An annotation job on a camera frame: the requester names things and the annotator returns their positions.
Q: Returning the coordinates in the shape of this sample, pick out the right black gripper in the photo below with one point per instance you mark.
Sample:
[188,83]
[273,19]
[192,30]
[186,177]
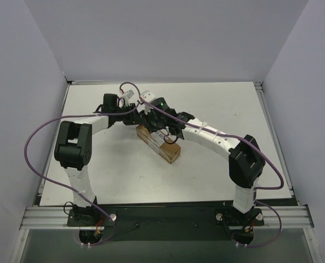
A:
[159,125]

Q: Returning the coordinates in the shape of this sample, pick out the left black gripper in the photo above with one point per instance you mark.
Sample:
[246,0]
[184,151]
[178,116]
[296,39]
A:
[133,116]

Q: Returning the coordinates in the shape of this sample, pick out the brown cardboard express box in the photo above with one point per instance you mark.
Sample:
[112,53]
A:
[161,143]

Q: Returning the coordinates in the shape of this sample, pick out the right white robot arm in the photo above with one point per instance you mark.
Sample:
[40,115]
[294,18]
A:
[245,164]

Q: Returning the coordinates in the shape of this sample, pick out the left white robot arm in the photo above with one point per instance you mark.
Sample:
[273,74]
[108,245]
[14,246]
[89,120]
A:
[74,144]

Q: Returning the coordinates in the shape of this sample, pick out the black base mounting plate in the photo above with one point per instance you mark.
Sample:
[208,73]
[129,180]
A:
[188,221]

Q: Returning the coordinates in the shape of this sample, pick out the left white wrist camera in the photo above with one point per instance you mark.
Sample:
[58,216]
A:
[126,97]

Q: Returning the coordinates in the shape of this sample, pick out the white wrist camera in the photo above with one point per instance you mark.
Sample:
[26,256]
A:
[147,97]
[126,97]

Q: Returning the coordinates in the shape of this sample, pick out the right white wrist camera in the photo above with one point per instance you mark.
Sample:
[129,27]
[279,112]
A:
[147,97]

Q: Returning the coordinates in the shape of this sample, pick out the aluminium frame rail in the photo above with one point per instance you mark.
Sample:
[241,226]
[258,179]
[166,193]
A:
[53,218]

